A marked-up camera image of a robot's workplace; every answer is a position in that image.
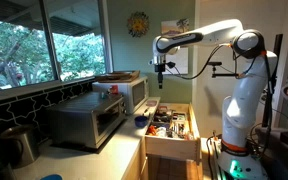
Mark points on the pink bowl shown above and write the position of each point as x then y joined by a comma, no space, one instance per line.
151,103

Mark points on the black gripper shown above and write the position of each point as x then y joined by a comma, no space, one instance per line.
160,63

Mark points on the sun wall decoration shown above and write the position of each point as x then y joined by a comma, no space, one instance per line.
138,24

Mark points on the blue mug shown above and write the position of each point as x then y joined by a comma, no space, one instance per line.
140,121

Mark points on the wooden serving tray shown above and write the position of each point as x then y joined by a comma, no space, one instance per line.
117,76

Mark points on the small red cup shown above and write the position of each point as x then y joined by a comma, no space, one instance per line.
113,89

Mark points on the white microwave oven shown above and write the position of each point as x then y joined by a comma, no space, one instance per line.
130,93

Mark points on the black camera stand pole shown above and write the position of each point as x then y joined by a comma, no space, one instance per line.
271,83

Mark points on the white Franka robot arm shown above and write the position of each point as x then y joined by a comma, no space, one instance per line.
240,106

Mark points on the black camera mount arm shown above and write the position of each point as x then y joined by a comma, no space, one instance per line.
220,71

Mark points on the silver toaster oven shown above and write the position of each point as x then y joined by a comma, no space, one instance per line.
84,118

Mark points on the dark marker pen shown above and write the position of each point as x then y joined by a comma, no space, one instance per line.
146,110

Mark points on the dark metal pot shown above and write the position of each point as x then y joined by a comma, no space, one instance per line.
19,145

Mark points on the large window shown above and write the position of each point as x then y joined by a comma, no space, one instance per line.
34,43

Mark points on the wall calendar with landscape photo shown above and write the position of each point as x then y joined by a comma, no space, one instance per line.
180,50

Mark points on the open wooden drawer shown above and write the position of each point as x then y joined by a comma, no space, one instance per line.
172,140

